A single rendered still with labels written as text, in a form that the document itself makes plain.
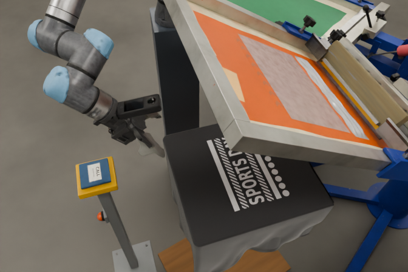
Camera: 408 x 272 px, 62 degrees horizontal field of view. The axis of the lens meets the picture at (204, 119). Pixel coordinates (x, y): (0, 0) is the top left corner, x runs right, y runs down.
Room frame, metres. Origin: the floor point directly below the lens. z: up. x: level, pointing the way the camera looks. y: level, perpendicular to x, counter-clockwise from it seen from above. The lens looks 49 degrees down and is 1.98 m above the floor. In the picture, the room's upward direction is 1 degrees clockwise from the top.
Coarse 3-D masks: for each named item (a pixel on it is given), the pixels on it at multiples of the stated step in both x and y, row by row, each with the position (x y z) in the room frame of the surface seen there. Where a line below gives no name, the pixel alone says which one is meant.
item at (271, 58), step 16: (208, 16) 0.84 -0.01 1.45; (208, 32) 0.73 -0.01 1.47; (224, 32) 0.79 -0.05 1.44; (240, 32) 0.85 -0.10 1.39; (224, 48) 0.69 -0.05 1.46; (256, 48) 0.80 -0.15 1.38; (272, 48) 0.86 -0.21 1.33; (272, 64) 0.74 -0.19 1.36; (288, 64) 0.80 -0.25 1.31; (304, 80) 0.75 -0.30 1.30; (336, 96) 0.76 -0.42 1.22
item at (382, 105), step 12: (336, 48) 0.92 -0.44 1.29; (336, 60) 0.88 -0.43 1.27; (348, 60) 0.86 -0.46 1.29; (348, 72) 0.82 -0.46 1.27; (360, 72) 0.80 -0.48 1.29; (348, 84) 0.79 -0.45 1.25; (360, 84) 0.77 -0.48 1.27; (372, 84) 0.74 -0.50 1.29; (360, 96) 0.73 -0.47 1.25; (372, 96) 0.71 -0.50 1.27; (384, 96) 0.69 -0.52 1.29; (372, 108) 0.68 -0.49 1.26; (384, 108) 0.66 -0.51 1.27; (396, 108) 0.65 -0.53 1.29; (384, 120) 0.63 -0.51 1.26; (396, 120) 0.62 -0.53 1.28
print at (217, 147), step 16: (208, 144) 0.76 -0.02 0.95; (224, 144) 0.76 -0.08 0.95; (224, 160) 0.69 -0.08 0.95; (240, 160) 0.70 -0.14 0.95; (256, 160) 0.70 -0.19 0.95; (272, 160) 0.70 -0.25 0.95; (224, 176) 0.63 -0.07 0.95; (240, 176) 0.63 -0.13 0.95; (256, 176) 0.63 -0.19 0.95; (272, 176) 0.63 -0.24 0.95; (240, 192) 0.56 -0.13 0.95; (256, 192) 0.57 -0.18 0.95; (272, 192) 0.57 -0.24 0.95; (288, 192) 0.57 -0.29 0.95; (240, 208) 0.51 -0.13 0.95
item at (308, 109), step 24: (240, 72) 0.61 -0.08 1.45; (264, 72) 0.67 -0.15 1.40; (264, 96) 0.55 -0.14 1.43; (288, 96) 0.60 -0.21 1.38; (312, 96) 0.67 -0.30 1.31; (264, 120) 0.45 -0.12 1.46; (288, 120) 0.49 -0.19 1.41; (312, 120) 0.54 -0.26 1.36; (336, 120) 0.60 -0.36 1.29; (360, 120) 0.67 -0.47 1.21; (384, 144) 0.60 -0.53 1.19
